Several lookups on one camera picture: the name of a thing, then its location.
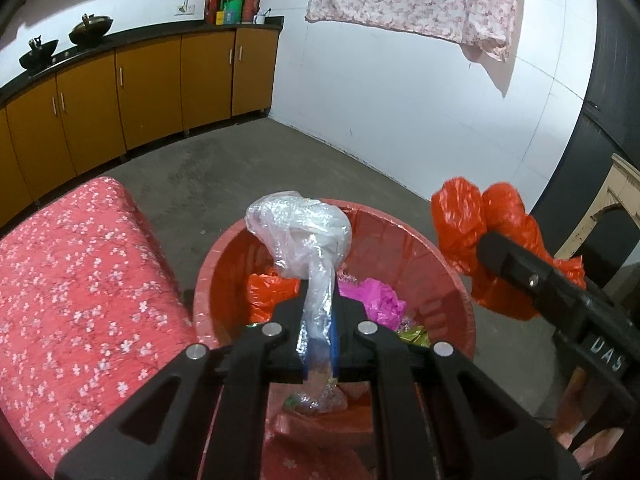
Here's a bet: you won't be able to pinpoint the red orange plastic bag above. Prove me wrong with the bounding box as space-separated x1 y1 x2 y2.
432 177 587 321

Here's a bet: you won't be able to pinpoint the green gold paw bag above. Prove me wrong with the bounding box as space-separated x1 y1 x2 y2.
284 323 433 416

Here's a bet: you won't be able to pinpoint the magenta plastic bag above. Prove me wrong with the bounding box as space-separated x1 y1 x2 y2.
338 278 407 330

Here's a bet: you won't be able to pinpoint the large orange plastic bag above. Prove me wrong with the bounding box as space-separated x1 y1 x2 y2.
245 268 300 324

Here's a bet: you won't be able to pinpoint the clear white plastic bag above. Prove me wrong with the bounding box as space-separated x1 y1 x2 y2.
244 191 352 374

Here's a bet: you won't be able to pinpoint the wooden lower kitchen cabinets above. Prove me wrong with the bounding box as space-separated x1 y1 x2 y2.
1 22 282 224

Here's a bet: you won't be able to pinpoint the right hand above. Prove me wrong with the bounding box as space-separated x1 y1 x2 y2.
550 367 624 470

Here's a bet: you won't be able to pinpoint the red plastic basin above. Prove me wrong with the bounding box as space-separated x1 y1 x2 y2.
193 200 476 479

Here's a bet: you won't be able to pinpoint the beige wooden furniture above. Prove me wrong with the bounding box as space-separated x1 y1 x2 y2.
554 153 640 306

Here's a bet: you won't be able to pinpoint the red floral tablecloth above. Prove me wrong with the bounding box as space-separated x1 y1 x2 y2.
1 177 196 474

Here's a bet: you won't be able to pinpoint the white mug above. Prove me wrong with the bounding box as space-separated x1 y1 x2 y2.
253 9 271 25

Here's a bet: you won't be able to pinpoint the red bag with groceries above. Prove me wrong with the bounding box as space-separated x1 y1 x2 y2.
204 0 259 25

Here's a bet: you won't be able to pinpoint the black wok left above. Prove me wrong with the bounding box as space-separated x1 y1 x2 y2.
18 36 58 72

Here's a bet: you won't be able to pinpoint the black wok with lid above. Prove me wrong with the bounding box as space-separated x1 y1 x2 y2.
68 14 114 46

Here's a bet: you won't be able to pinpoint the wall power socket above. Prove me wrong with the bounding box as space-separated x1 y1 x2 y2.
175 4 195 16

